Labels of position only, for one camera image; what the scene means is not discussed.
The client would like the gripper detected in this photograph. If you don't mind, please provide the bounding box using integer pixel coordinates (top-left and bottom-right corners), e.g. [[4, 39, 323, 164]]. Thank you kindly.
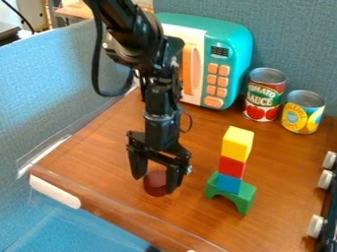
[[124, 110, 195, 194]]

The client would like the brown cylinder block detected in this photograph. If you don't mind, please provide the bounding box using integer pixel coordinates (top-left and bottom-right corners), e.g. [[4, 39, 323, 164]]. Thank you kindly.
[[142, 168, 170, 198]]

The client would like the blue cube block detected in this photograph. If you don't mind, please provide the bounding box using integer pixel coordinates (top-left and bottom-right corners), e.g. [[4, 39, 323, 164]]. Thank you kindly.
[[214, 172, 244, 196]]

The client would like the red cube block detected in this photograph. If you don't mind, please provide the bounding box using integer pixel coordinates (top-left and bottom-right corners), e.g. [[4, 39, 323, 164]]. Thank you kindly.
[[217, 155, 248, 179]]

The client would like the green arch block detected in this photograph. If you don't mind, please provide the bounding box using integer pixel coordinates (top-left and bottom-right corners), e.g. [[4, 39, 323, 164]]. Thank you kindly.
[[204, 170, 258, 217]]

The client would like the yellow cube block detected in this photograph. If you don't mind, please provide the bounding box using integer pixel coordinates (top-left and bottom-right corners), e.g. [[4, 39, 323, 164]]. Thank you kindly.
[[220, 125, 256, 163]]

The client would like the toy microwave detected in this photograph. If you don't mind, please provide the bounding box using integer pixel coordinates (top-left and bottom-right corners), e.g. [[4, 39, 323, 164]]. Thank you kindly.
[[154, 12, 256, 110]]

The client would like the red tomato sauce can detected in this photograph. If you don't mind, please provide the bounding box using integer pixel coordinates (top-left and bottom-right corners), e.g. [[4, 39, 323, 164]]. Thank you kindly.
[[241, 67, 289, 123]]

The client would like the yellow can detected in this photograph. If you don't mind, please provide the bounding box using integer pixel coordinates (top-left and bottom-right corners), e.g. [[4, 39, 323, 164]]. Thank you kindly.
[[280, 90, 327, 135]]

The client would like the toy stove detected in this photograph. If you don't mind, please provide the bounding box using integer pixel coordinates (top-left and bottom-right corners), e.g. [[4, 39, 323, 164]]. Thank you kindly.
[[304, 150, 337, 252]]

